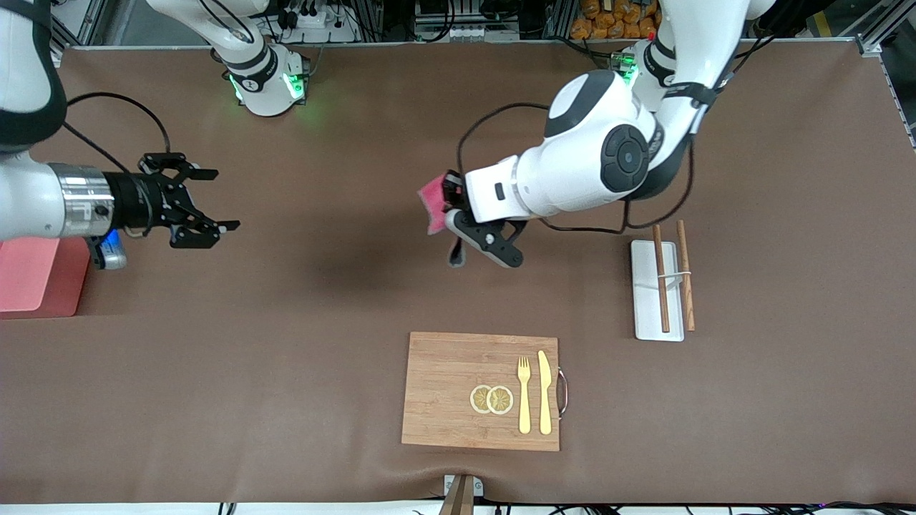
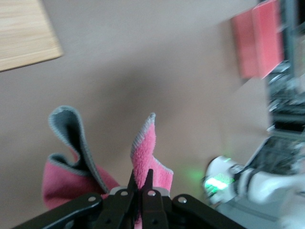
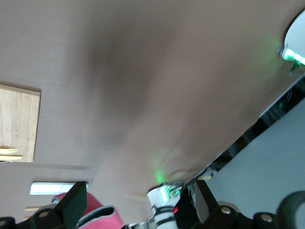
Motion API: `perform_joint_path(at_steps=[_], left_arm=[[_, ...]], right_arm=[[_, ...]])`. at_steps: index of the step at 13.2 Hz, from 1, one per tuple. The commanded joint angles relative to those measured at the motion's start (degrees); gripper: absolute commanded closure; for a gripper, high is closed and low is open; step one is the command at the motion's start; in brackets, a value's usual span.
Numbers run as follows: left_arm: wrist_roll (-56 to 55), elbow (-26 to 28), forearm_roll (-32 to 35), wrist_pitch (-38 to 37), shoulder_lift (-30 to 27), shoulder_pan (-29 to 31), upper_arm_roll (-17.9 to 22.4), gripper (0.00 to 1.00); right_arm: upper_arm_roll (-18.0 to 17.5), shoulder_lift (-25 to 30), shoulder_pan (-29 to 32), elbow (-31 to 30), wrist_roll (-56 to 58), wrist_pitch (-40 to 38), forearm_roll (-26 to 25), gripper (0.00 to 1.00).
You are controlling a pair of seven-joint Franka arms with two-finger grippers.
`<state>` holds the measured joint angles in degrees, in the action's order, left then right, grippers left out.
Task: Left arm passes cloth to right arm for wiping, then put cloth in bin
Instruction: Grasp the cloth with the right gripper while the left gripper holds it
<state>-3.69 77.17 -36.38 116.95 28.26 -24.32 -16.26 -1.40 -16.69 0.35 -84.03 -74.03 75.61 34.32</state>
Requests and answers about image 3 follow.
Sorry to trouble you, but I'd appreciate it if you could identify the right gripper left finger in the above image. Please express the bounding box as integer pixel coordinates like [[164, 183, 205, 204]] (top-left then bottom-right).
[[30, 181, 88, 229]]

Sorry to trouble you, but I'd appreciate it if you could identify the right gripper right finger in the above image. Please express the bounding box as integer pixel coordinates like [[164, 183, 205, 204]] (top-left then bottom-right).
[[194, 179, 240, 226]]

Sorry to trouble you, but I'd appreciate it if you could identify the red cloth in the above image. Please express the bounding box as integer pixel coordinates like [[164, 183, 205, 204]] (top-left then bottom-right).
[[51, 192, 124, 229]]

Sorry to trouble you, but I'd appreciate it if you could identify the white rack base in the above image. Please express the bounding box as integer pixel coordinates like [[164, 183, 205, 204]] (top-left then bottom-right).
[[30, 182, 89, 196]]

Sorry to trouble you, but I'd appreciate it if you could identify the yellow fork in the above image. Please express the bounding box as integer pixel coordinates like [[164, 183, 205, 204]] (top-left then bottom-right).
[[0, 147, 19, 155]]

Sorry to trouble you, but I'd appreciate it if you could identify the wooden cutting board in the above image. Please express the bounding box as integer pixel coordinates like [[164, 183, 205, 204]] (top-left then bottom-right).
[[0, 83, 41, 164]]

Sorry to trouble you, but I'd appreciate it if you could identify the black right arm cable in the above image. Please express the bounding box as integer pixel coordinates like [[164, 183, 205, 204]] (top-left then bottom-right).
[[277, 190, 305, 229]]

